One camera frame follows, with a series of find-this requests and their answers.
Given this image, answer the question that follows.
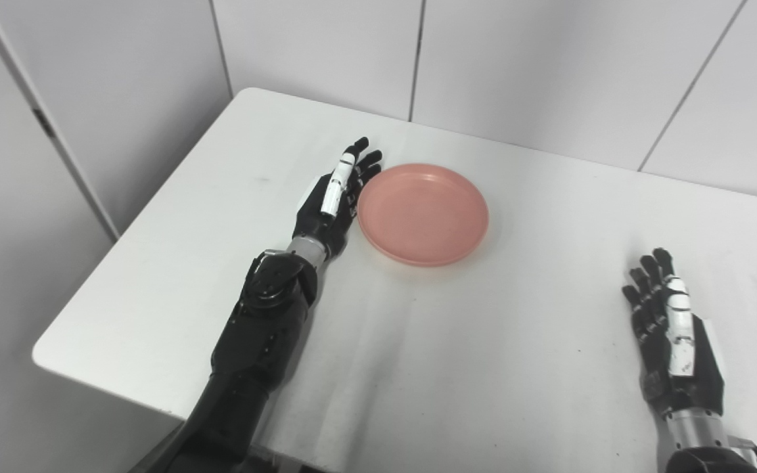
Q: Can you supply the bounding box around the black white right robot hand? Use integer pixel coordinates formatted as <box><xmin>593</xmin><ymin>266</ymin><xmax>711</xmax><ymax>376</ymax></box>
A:
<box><xmin>622</xmin><ymin>247</ymin><xmax>725</xmax><ymax>418</ymax></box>

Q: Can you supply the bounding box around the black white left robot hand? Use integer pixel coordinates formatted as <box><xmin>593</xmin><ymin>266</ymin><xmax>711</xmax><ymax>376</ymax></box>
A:
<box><xmin>292</xmin><ymin>137</ymin><xmax>383</xmax><ymax>260</ymax></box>

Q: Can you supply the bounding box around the pink round plate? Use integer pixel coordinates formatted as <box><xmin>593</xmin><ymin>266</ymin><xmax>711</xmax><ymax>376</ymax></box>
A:
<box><xmin>357</xmin><ymin>164</ymin><xmax>490</xmax><ymax>267</ymax></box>

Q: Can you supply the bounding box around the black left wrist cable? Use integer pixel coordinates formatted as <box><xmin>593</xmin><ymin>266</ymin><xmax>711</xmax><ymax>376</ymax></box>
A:
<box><xmin>246</xmin><ymin>248</ymin><xmax>287</xmax><ymax>280</ymax></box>

